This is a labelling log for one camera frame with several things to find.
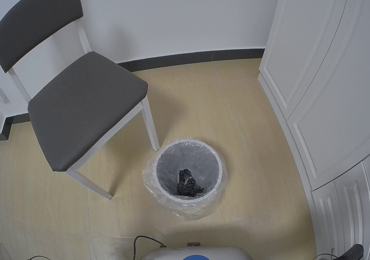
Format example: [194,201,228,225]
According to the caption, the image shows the black cable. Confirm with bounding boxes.
[133,235,167,260]

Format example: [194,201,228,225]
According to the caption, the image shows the white wardrobe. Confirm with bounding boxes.
[258,0,370,260]

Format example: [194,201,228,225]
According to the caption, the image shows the black plastic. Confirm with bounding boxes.
[176,169,204,197]

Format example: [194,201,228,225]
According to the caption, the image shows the white trash bin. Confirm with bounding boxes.
[153,137,224,220]

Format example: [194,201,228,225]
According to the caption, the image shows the grey and white chair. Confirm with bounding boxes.
[0,0,160,200]

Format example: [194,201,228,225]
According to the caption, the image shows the clear plastic bag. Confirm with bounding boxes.
[142,137,229,222]

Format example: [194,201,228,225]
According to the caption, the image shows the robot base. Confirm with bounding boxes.
[140,242,252,260]

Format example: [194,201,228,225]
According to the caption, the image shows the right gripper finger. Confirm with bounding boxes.
[341,244,364,260]

